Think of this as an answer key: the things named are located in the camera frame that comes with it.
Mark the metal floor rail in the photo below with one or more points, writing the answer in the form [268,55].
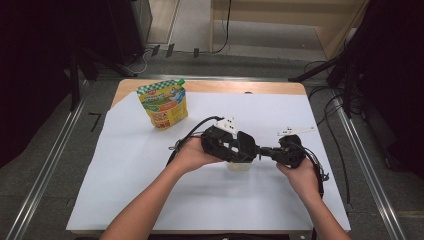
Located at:
[366,166]
[48,166]

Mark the metal rail behind table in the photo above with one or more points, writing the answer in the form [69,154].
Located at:
[233,78]

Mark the black cabinet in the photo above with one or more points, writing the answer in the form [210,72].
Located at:
[126,30]

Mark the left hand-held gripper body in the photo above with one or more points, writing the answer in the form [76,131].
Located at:
[216,143]

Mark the person's left hand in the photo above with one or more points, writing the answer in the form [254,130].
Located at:
[191,156]

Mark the light wooden frame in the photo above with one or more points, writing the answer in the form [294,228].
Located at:
[283,15]

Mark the clear jar with black lid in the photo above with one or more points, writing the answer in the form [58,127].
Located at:
[238,166]

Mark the black floor bracket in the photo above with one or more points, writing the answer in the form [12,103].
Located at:
[170,50]
[155,50]

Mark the person's right hand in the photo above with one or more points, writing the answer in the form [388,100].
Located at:
[303,180]

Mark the dark curtain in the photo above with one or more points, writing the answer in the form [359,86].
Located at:
[33,66]
[393,66]

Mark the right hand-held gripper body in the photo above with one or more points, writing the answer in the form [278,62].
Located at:
[293,153]

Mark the yellow seasoning pouch green cap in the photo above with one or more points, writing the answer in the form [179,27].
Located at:
[163,106]

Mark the black metal stand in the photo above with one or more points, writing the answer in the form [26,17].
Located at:
[313,70]
[75,86]

